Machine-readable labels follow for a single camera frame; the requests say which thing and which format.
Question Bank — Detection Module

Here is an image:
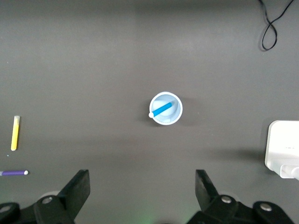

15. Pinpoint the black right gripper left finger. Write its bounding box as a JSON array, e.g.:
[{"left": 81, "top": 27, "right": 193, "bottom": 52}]
[{"left": 0, "top": 169, "right": 91, "bottom": 224}]

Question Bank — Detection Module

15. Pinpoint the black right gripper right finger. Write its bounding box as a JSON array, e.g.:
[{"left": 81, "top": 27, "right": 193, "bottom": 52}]
[{"left": 195, "top": 169, "right": 295, "bottom": 224}]

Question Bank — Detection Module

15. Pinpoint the blue marker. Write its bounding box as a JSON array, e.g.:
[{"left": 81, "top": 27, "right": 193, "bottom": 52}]
[{"left": 148, "top": 101, "right": 176, "bottom": 118}]

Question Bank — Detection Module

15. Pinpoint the purple marker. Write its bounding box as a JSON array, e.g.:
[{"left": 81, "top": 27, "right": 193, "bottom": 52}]
[{"left": 0, "top": 169, "right": 29, "bottom": 177}]

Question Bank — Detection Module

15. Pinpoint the yellow marker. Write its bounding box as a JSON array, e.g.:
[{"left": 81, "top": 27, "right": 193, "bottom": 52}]
[{"left": 10, "top": 115, "right": 21, "bottom": 152}]

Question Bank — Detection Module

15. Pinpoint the white rectangular device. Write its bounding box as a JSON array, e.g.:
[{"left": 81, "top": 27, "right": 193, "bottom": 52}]
[{"left": 263, "top": 119, "right": 299, "bottom": 181}]

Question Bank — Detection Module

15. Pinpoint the light blue plastic cup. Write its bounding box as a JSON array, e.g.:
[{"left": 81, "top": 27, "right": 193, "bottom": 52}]
[{"left": 148, "top": 91, "right": 184, "bottom": 126}]

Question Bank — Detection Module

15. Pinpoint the dark grey table mat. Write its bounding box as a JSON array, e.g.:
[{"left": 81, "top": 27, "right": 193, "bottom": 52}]
[{"left": 0, "top": 0, "right": 299, "bottom": 224}]

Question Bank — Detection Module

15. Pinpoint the thin black loose cable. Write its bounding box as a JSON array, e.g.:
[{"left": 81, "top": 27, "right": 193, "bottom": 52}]
[{"left": 257, "top": 0, "right": 296, "bottom": 51}]

